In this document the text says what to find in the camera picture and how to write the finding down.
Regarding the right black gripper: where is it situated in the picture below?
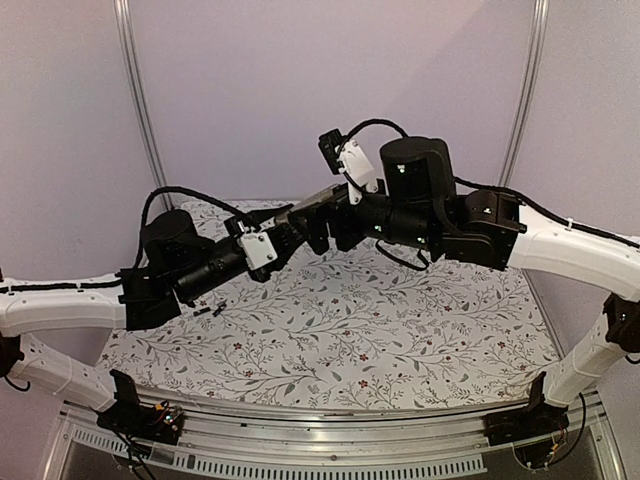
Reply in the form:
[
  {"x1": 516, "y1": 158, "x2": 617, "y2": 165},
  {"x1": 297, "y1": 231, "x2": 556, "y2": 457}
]
[{"x1": 287, "y1": 177, "x2": 439, "y2": 253}]

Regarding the white remote control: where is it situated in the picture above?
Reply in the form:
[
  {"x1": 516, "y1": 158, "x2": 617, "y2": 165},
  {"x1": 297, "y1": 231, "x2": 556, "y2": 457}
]
[{"x1": 274, "y1": 184, "x2": 342, "y2": 225}]

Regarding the purple AAA battery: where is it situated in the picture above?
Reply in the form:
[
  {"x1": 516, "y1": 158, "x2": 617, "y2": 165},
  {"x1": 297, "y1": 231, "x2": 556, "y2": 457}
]
[{"x1": 212, "y1": 301, "x2": 227, "y2": 317}]

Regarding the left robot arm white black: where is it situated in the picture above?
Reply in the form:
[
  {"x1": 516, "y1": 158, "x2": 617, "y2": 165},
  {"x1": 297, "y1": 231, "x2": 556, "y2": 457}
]
[{"x1": 1, "y1": 209, "x2": 304, "y2": 434}]

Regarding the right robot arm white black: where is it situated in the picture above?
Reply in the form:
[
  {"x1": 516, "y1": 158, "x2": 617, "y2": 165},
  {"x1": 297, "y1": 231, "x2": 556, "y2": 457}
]
[{"x1": 310, "y1": 130, "x2": 639, "y2": 436}]

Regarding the floral patterned table mat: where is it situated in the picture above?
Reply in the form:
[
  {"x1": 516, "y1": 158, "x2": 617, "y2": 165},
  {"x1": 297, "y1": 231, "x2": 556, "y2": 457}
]
[{"x1": 97, "y1": 199, "x2": 564, "y2": 414}]

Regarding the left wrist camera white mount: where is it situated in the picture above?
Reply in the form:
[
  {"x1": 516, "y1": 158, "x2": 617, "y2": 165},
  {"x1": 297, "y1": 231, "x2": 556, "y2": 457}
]
[{"x1": 224, "y1": 216, "x2": 278, "y2": 271}]

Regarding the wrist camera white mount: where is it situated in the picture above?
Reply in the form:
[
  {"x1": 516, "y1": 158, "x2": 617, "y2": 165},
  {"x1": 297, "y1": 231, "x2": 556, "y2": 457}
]
[
  {"x1": 224, "y1": 216, "x2": 278, "y2": 271},
  {"x1": 318, "y1": 129, "x2": 378, "y2": 205}
]

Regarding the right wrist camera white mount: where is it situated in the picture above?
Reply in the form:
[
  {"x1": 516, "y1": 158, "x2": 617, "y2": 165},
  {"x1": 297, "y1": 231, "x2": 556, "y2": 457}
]
[{"x1": 318, "y1": 129, "x2": 378, "y2": 205}]

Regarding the right camera black cable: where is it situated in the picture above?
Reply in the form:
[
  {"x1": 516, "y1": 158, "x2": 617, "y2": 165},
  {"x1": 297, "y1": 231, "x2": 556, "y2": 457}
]
[{"x1": 344, "y1": 118, "x2": 409, "y2": 141}]

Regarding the camera black cable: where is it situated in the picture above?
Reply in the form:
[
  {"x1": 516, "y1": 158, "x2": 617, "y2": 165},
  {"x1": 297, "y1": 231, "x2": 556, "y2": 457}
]
[
  {"x1": 344, "y1": 118, "x2": 409, "y2": 141},
  {"x1": 130, "y1": 185, "x2": 251, "y2": 271}
]

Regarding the left camera black cable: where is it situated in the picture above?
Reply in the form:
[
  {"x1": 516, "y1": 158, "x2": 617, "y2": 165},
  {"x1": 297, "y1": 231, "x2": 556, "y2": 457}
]
[{"x1": 130, "y1": 185, "x2": 251, "y2": 271}]

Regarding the front aluminium rail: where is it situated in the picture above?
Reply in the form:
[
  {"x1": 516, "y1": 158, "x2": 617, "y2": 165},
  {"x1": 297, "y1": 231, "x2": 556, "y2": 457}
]
[{"x1": 43, "y1": 387, "x2": 632, "y2": 479}]

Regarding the left aluminium frame post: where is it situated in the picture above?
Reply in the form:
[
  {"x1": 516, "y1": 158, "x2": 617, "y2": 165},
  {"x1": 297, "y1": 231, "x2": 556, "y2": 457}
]
[{"x1": 113, "y1": 0, "x2": 168, "y2": 188}]

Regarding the aluminium frame post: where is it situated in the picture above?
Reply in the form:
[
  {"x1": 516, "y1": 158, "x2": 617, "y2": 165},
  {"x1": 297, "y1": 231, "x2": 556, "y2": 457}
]
[
  {"x1": 498, "y1": 0, "x2": 550, "y2": 187},
  {"x1": 113, "y1": 0, "x2": 168, "y2": 188}
]

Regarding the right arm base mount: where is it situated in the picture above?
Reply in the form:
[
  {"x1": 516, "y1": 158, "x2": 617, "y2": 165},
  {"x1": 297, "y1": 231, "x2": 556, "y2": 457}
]
[{"x1": 482, "y1": 372, "x2": 569, "y2": 446}]

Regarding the right aluminium frame post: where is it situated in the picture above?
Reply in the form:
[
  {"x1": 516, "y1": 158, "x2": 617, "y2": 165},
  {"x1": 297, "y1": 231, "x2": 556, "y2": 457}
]
[{"x1": 498, "y1": 0, "x2": 550, "y2": 187}]

